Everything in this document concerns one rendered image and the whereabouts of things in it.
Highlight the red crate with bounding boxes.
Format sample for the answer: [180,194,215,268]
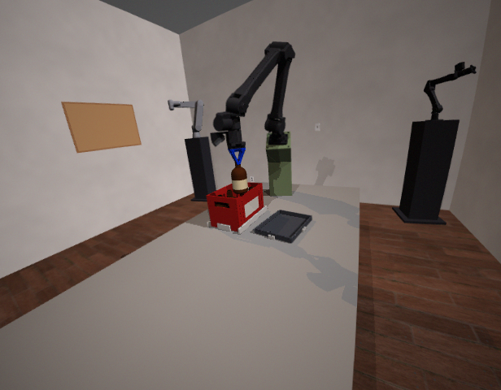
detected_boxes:
[207,182,264,232]

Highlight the brown glass bottle with cream label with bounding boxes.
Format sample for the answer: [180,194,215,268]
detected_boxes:
[231,160,248,194]

